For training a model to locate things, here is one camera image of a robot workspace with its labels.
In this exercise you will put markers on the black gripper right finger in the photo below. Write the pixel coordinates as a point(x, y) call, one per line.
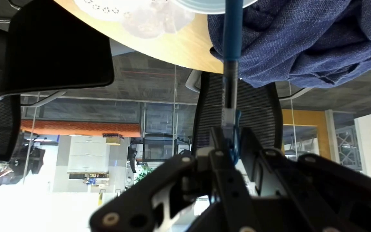
point(314, 189)

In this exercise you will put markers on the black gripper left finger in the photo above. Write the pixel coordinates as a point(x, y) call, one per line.
point(186, 194)

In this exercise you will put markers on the blue pen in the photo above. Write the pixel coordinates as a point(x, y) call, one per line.
point(232, 39)

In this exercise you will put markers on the blue plastic cup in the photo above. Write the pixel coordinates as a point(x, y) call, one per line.
point(211, 6)

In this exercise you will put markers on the wooden door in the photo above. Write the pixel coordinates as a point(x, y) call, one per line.
point(303, 130)

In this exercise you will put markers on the black mesh office chair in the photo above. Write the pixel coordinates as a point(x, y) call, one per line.
point(211, 108)

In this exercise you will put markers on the orange bench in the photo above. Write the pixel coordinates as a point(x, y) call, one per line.
point(83, 128)

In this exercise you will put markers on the round wooden table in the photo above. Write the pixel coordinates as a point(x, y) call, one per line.
point(181, 43)

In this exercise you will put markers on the navy blue towel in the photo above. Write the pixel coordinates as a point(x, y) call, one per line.
point(305, 39)

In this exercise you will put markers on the white paper doily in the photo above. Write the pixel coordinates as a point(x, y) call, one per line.
point(142, 17)

